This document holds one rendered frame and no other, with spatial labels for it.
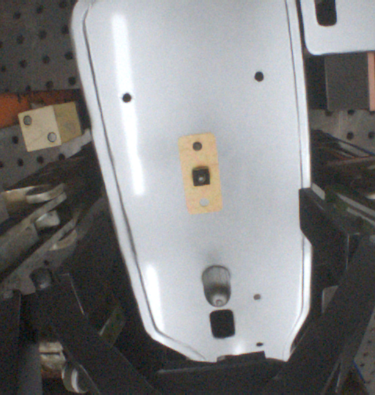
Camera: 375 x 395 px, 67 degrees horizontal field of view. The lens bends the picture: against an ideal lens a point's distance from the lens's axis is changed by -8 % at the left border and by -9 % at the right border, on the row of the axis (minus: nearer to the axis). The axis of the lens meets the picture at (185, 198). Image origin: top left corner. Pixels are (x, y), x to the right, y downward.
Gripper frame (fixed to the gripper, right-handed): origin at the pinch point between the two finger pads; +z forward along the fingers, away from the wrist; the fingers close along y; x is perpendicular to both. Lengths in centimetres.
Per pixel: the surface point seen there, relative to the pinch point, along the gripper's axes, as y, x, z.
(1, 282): -14.2, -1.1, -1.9
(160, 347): -11.0, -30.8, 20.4
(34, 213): -13.3, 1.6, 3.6
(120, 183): -8.4, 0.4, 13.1
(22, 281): -49, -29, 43
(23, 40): -31, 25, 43
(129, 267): -9.7, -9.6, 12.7
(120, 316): -13.1, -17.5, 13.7
